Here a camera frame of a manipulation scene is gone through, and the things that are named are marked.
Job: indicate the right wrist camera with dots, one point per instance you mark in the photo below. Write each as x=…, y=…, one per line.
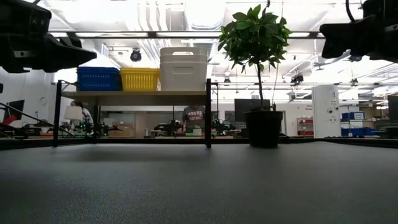
x=382, y=12

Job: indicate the black aluminium rig frame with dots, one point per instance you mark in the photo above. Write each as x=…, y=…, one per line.
x=311, y=140

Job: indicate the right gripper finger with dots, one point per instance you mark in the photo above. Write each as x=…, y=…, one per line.
x=342, y=39

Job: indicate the yellow slotted plastic basket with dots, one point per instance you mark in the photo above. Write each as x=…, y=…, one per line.
x=140, y=72
x=140, y=69
x=140, y=82

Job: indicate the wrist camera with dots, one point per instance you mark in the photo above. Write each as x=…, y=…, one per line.
x=382, y=12
x=25, y=15

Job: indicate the wooden shelf black legs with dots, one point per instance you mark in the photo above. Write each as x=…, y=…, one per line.
x=133, y=98

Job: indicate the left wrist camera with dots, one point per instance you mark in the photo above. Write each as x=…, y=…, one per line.
x=25, y=15

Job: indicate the white column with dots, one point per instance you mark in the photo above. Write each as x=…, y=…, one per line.
x=325, y=105

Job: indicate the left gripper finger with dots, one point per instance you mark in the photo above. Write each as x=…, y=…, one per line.
x=62, y=57
x=71, y=42

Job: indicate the black monitor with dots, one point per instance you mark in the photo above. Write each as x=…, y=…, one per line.
x=17, y=107
x=241, y=109

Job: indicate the white shade table lamp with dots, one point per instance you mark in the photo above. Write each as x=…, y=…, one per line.
x=73, y=113

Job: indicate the black round ceiling camera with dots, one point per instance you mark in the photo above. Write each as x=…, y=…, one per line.
x=136, y=56

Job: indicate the blue storage bin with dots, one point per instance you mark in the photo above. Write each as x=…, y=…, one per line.
x=353, y=116
x=357, y=132

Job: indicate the green potted plant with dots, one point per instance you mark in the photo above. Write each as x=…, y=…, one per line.
x=262, y=130

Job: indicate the rack with red bins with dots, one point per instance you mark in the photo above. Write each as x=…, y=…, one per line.
x=305, y=126

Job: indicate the blue slotted plastic basket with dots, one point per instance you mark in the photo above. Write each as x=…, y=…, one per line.
x=98, y=68
x=99, y=82
x=98, y=71

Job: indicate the person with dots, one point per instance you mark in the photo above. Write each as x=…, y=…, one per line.
x=87, y=116
x=193, y=116

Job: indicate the background black robot arm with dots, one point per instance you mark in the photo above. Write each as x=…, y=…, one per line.
x=169, y=127
x=222, y=127
x=105, y=128

